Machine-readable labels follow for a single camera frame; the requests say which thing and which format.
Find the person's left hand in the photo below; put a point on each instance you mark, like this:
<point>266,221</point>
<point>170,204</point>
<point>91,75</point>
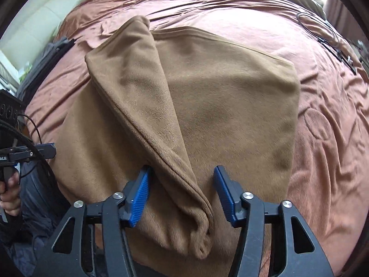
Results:
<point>10,199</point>

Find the cream padded headboard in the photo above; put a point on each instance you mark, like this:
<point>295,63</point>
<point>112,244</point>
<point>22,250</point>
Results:
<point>43,14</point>

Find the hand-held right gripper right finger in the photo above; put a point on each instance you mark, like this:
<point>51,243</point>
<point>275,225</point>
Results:
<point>224,193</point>

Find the pink curtain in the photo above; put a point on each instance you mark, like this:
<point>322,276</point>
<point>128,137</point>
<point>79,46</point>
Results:
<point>337,17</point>

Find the green packet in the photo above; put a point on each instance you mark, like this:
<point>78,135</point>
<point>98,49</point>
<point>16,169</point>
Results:
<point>26,72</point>

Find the person's left leg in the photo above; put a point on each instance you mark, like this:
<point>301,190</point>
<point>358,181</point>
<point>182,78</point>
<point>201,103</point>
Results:
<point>40,202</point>

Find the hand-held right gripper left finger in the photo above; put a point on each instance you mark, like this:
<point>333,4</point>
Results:
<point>139,196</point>

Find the rust brown bed blanket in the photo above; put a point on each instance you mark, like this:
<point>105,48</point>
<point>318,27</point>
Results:
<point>323,121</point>

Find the brown printed t-shirt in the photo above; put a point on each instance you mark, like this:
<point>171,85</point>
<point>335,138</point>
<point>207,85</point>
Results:
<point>216,106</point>

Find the grey folded clothes stack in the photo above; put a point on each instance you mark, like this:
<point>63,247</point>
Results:
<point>40,63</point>

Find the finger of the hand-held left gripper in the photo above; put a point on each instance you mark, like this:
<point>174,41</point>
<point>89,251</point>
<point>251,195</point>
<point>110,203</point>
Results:
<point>46,151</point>

